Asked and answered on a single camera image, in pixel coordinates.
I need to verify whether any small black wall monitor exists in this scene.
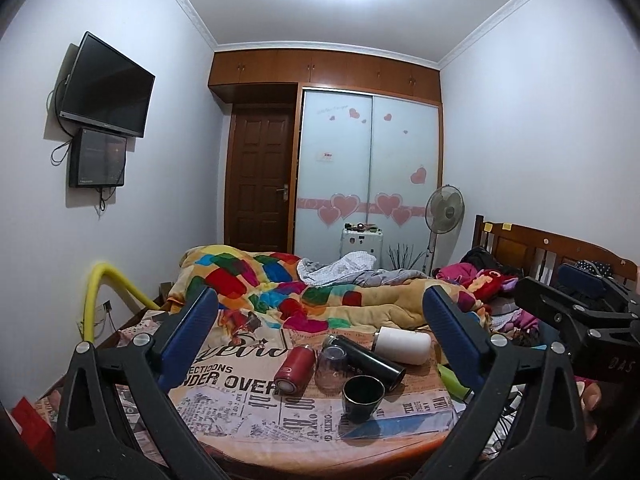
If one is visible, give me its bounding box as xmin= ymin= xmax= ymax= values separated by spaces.
xmin=68 ymin=127 xmax=128 ymax=189

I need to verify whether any black bag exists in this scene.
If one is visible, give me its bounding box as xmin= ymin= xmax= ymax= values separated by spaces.
xmin=460 ymin=246 xmax=523 ymax=277

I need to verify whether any wooden wardrobe with sliding doors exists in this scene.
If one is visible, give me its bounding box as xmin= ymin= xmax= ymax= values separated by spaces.
xmin=208 ymin=50 xmax=445 ymax=276

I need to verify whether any red metal cup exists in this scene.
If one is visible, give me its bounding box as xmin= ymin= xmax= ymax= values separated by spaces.
xmin=273 ymin=345 xmax=317 ymax=397

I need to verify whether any pink clothes pile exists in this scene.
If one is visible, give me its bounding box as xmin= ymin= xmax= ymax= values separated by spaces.
xmin=434 ymin=261 xmax=478 ymax=286

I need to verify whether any black thermos bottle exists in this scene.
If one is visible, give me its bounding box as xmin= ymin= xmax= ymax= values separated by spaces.
xmin=322 ymin=334 xmax=407 ymax=391

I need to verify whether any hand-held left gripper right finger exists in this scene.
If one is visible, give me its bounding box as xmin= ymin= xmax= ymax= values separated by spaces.
xmin=422 ymin=284 xmax=601 ymax=480

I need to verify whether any grey crumpled cloth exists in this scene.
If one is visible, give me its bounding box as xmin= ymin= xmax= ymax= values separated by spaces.
xmin=297 ymin=251 xmax=433 ymax=288

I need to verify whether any blue flat booklet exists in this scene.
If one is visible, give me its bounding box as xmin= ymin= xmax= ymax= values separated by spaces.
xmin=340 ymin=412 xmax=458 ymax=442

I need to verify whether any yellow foam tube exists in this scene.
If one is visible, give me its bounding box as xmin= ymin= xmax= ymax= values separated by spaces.
xmin=82 ymin=261 xmax=162 ymax=343

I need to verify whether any red box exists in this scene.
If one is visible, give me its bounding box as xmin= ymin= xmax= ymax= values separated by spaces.
xmin=10 ymin=396 xmax=57 ymax=473

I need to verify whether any dark dried twig decoration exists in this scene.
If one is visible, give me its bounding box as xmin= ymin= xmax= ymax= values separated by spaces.
xmin=386 ymin=242 xmax=426 ymax=273

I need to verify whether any white thermos cup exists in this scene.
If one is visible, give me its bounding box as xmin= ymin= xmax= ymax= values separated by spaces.
xmin=371 ymin=326 xmax=432 ymax=365

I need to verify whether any clear glass cup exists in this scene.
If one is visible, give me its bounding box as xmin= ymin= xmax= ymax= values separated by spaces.
xmin=315 ymin=345 xmax=349 ymax=395

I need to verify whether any standing electric fan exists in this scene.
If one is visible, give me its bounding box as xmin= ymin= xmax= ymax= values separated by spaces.
xmin=420 ymin=184 xmax=466 ymax=277

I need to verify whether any wooden bed headboard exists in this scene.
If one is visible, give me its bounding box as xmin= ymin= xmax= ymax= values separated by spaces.
xmin=472 ymin=214 xmax=640 ymax=293

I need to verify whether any red plush toy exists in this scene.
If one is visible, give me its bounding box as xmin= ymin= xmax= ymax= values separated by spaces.
xmin=465 ymin=267 xmax=521 ymax=303

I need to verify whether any newspaper print bedsheet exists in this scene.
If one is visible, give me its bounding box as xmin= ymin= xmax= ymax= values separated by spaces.
xmin=35 ymin=305 xmax=501 ymax=466

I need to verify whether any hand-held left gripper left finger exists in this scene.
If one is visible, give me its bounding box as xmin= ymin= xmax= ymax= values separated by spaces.
xmin=55 ymin=285 xmax=236 ymax=480

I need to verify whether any person's right hand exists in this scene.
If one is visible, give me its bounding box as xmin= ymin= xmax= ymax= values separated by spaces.
xmin=574 ymin=377 xmax=601 ymax=443

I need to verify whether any wall mounted black television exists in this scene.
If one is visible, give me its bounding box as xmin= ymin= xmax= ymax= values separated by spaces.
xmin=57 ymin=31 xmax=156 ymax=139

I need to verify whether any brown wooden door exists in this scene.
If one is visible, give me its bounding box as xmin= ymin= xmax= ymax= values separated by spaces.
xmin=225 ymin=102 xmax=301 ymax=256

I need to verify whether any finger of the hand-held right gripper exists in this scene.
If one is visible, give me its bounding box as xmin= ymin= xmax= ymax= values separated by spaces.
xmin=514 ymin=276 xmax=640 ymax=348
xmin=556 ymin=261 xmax=640 ymax=311

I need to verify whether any white small appliance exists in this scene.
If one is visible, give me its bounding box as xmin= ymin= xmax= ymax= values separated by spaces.
xmin=341 ymin=224 xmax=385 ymax=267

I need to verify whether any black ceramic cup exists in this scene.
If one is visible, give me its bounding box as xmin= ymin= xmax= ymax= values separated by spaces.
xmin=342 ymin=375 xmax=386 ymax=424

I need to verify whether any green plastic bottle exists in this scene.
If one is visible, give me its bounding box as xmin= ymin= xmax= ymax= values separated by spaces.
xmin=437 ymin=363 xmax=473 ymax=402

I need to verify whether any colourful patchwork blanket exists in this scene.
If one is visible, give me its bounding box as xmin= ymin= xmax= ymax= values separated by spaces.
xmin=167 ymin=244 xmax=483 ymax=333

